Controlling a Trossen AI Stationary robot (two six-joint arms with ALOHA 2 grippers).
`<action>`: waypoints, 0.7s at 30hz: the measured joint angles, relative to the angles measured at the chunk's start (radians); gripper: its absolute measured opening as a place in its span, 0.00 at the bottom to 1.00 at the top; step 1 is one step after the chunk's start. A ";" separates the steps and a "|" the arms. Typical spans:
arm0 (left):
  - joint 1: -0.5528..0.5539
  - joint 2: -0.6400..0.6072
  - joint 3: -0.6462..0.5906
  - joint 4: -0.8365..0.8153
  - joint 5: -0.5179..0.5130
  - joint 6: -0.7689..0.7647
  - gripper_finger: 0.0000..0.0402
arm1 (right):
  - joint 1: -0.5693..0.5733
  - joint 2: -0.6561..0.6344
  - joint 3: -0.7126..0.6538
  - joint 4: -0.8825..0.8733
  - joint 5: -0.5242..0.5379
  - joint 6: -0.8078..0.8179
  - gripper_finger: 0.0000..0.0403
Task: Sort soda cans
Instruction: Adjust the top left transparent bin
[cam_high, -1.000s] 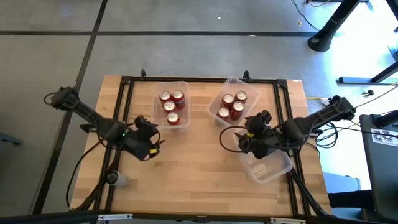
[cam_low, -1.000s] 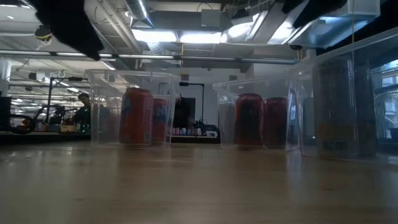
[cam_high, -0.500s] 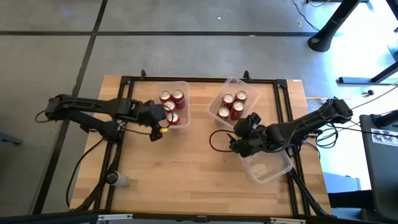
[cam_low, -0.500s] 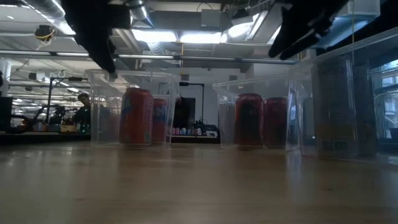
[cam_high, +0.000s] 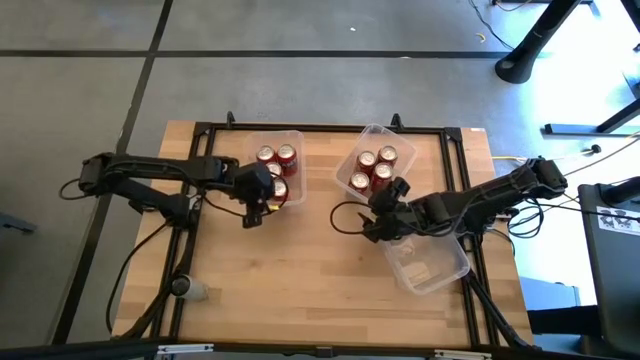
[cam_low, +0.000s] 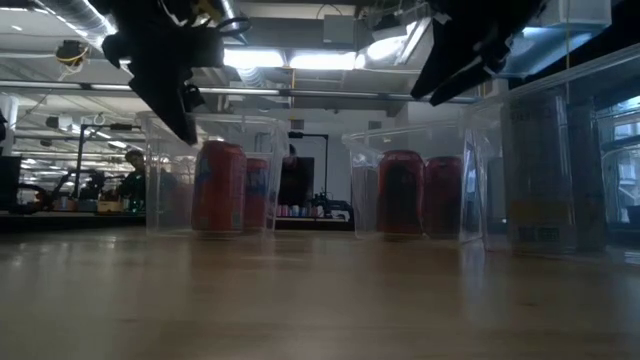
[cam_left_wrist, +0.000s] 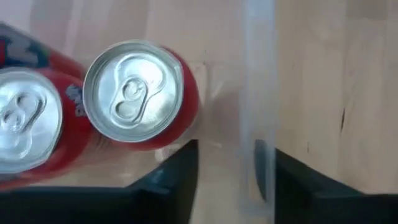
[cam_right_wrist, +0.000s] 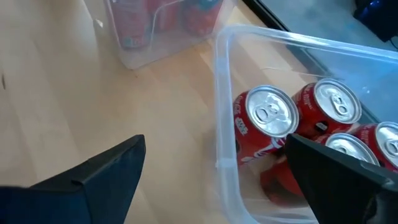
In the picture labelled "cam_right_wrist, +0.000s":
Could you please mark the clear plastic bin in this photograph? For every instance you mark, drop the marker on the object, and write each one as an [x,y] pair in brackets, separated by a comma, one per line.
[224,124]
[161,56]

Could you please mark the black blue-lit computer tower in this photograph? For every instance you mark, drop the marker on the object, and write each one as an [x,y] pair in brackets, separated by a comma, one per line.
[379,18]

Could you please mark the red Coca-Cola can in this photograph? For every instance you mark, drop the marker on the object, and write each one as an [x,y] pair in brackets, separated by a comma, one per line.
[388,140]
[272,110]
[337,99]
[348,144]

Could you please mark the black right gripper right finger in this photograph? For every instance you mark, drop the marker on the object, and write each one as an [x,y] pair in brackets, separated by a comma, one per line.
[342,193]

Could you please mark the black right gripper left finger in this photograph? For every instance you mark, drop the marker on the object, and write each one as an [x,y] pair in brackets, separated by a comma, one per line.
[77,202]

